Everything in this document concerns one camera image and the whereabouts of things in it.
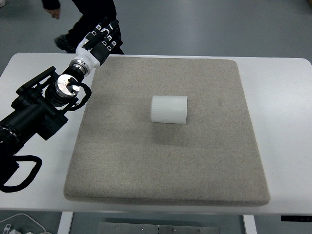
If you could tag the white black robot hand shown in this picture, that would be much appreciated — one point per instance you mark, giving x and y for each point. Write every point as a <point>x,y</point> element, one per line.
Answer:
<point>107,32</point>

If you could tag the white paper cup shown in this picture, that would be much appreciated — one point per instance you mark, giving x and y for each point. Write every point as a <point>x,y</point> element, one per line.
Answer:
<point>169,109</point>

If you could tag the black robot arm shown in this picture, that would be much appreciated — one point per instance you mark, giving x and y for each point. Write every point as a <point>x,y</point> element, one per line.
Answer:
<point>43,101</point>

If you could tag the person in black clothes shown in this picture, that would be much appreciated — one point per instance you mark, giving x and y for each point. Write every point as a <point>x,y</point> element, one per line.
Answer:
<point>93,12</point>

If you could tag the beige fabric mat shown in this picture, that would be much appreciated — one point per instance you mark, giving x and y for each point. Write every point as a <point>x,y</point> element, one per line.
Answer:
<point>121,156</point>

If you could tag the black table control panel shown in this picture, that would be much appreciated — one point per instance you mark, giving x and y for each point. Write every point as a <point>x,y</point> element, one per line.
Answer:
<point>296,218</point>

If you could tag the white table leg frame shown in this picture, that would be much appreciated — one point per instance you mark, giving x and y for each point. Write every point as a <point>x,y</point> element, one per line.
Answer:
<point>65,223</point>

